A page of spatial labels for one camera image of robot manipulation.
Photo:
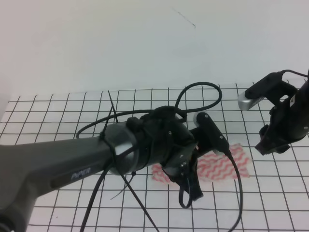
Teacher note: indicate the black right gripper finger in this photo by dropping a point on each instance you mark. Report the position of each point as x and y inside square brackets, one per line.
[263, 149]
[281, 149]

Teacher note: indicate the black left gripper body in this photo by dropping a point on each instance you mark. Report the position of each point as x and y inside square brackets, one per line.
[162, 137]

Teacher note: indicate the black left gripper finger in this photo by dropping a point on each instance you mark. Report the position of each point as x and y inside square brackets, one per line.
[193, 187]

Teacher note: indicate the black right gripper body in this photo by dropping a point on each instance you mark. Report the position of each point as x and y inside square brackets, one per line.
[287, 125]

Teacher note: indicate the pink wavy striped towel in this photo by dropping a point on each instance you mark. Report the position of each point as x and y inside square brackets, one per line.
[213, 166]

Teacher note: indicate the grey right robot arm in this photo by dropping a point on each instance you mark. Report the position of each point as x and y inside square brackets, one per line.
[300, 100]

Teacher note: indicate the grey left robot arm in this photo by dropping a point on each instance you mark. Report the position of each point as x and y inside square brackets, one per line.
[29, 171]

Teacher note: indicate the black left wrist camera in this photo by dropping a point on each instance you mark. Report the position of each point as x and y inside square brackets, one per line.
[208, 136]

